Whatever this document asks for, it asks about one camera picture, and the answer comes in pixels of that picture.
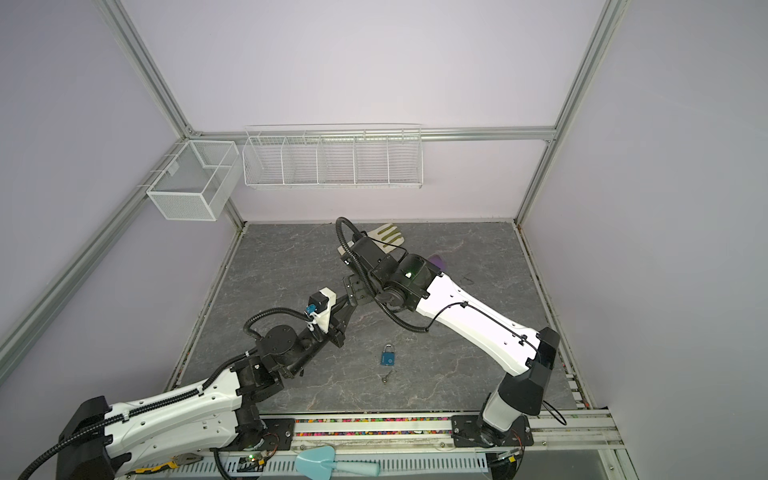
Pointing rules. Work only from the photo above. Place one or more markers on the cream glove green stripes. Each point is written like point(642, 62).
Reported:
point(387, 235)

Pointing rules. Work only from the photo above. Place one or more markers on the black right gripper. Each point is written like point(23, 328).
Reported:
point(357, 288)

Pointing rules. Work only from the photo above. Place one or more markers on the blue padlock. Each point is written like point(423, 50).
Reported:
point(388, 356)

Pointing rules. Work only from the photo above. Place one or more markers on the teal plastic trowel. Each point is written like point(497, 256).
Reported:
point(320, 463)

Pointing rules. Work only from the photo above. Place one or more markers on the purple trowel pink handle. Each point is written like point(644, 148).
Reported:
point(438, 262)

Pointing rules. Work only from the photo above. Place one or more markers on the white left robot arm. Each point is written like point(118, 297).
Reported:
point(105, 441)

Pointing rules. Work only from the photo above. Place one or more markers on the long white wire basket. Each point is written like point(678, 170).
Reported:
point(333, 156)

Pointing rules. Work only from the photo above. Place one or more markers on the small white mesh basket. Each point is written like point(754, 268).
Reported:
point(198, 181)

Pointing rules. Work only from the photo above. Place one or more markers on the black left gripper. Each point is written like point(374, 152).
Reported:
point(337, 327)

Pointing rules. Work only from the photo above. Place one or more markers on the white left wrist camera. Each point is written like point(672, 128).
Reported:
point(318, 310)

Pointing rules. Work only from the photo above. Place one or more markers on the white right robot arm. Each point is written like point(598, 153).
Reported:
point(416, 293)

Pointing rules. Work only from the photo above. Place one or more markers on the yellow handled pliers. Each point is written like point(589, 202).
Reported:
point(174, 463)

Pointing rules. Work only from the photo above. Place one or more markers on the aluminium frame rails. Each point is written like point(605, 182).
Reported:
point(61, 288)

